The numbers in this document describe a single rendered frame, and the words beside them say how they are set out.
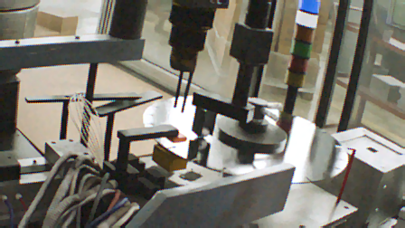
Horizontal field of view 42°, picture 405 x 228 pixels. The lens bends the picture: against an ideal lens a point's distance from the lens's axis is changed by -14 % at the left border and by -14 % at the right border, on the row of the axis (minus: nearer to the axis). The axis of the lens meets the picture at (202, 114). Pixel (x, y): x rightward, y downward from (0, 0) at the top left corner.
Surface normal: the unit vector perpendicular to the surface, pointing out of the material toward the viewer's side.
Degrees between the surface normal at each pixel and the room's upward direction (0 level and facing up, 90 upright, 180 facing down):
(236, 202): 90
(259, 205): 90
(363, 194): 90
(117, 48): 90
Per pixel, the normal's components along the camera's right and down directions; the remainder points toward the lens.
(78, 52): 0.66, 0.36
